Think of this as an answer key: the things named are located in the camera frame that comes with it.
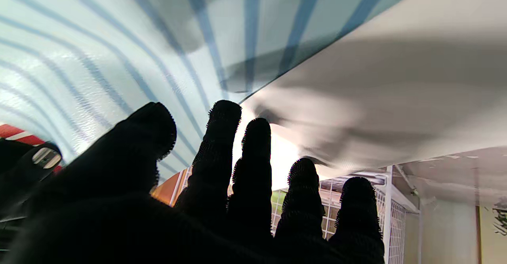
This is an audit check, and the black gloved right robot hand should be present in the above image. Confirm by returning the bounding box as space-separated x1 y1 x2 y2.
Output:
0 139 63 217

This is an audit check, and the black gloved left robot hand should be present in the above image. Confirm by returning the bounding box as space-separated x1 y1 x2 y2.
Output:
0 100 385 264

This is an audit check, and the teal striped mouse pad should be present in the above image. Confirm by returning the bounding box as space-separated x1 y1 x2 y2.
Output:
0 0 507 185

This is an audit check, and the small green object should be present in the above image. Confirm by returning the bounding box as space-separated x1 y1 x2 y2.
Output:
272 191 289 217

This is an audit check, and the wooden top wire organizer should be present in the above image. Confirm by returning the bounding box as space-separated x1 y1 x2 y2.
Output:
158 165 420 264

